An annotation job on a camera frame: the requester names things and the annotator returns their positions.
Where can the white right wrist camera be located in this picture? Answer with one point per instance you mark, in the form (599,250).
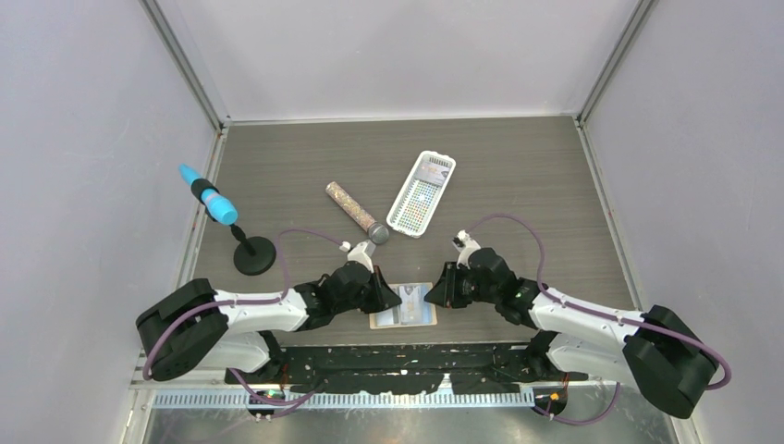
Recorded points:
(466,245)

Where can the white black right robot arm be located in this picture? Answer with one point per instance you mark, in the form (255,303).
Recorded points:
(654,352)

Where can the blue microphone on stand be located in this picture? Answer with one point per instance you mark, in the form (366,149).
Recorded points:
(217,206)

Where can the silver VIP credit card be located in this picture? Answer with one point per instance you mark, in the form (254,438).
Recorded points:
(437,162)

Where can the white plastic mesh basket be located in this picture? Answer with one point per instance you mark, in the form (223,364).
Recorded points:
(417,200)

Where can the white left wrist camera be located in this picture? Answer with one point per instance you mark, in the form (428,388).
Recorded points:
(360,253)

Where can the black round microphone stand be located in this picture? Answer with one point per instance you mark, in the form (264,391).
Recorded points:
(254,255)

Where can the card in white basket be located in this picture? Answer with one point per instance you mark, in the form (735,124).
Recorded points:
(437,178)

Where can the silver card in holder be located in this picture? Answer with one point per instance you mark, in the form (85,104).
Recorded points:
(414,310)

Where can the glitter handle microphone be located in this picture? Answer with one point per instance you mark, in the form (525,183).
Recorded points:
(376,231)

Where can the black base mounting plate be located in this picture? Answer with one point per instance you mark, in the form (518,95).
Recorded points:
(479,368)

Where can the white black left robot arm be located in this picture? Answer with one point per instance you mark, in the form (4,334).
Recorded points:
(199,326)

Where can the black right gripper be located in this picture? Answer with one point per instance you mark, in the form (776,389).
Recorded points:
(445,292)

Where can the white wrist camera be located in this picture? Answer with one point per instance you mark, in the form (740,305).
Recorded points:
(466,245)
(360,253)

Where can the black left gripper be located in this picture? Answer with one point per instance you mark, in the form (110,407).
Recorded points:
(384,297)

